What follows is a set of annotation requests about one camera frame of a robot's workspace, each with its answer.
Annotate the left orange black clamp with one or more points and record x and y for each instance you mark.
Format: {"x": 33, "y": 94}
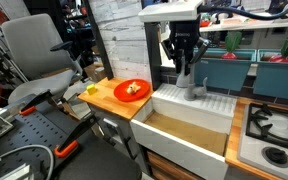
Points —
{"x": 31, "y": 106}

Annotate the cardboard box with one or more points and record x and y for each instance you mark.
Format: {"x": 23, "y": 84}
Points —
{"x": 95, "y": 72}

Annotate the black perforated board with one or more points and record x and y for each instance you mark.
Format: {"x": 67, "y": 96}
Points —
{"x": 26, "y": 139}

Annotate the teal planter box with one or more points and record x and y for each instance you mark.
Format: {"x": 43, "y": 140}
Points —
{"x": 271, "y": 77}
{"x": 223, "y": 73}

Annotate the black vertical post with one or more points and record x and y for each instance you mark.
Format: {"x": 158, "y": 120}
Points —
{"x": 151, "y": 31}

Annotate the toy stove top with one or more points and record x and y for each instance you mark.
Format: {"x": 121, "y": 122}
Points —
{"x": 250, "y": 151}

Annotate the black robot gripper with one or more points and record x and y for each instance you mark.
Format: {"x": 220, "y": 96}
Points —
{"x": 184, "y": 36}

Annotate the left toy radish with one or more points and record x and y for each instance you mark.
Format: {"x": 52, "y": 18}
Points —
{"x": 232, "y": 40}

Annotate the grey toy faucet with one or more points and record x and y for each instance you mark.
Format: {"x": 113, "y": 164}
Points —
{"x": 187, "y": 82}

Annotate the red round plate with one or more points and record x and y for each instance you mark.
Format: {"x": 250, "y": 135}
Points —
{"x": 121, "y": 94}

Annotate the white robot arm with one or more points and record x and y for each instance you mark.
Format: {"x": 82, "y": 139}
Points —
{"x": 177, "y": 10}

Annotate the toy food on plate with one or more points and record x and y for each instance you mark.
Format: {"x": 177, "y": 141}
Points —
{"x": 133, "y": 88}

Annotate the white shelf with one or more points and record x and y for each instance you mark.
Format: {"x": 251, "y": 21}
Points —
{"x": 242, "y": 23}

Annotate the grey office chair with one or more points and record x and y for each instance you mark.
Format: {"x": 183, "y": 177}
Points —
{"x": 30, "y": 40}

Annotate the right teal planter box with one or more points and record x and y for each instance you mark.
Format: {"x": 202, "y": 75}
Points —
{"x": 271, "y": 77}

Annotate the orange black clamp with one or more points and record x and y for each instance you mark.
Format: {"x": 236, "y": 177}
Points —
{"x": 31, "y": 106}
{"x": 71, "y": 143}

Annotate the wooden play kitchen counter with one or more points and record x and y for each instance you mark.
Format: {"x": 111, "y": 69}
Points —
{"x": 105, "y": 99}

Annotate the right orange black clamp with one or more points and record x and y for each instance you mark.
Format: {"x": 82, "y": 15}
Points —
{"x": 71, "y": 143}

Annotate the black stove knob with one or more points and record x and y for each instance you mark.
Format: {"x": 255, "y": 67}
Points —
{"x": 275, "y": 156}

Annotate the yellow toy block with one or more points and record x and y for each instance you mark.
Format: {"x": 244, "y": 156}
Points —
{"x": 91, "y": 89}

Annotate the left teal planter box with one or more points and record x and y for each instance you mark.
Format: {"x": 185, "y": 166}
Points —
{"x": 223, "y": 73}

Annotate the black stove grate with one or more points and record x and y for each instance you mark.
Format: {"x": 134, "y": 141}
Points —
{"x": 267, "y": 123}

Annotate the white toy sink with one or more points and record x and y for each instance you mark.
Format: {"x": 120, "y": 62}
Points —
{"x": 191, "y": 134}

